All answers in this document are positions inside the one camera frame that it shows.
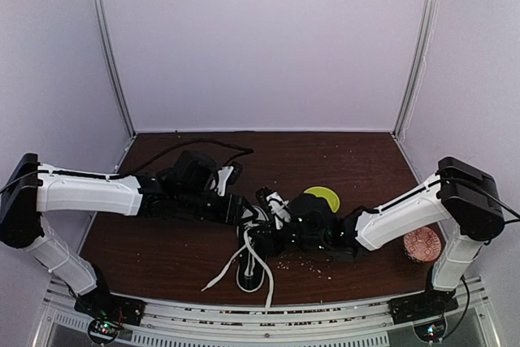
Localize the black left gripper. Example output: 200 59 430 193
177 188 258 227

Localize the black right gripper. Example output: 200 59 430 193
248 219 327 259

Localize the black white canvas sneaker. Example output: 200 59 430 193
236 206 268 293

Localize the white shoelace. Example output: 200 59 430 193
201 223 275 314

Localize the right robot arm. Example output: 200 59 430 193
248 157 505 316

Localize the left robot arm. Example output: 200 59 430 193
1 150 251 318

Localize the lime green bowl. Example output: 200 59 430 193
304 186 340 213

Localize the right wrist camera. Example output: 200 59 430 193
256 187 292 230

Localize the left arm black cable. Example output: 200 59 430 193
0 138 255 197

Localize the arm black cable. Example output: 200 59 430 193
438 167 520 323
0 138 255 197

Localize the front aluminium rail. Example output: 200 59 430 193
29 277 505 346

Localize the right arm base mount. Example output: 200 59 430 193
388 290 459 344

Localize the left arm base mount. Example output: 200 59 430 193
74 295 145 345

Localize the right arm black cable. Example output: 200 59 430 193
438 167 520 323

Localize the right aluminium frame post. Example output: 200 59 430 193
393 0 439 141

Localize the aluminium frame post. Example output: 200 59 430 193
393 0 439 141
93 0 137 138

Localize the left aluminium frame post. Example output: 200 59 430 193
93 0 137 138

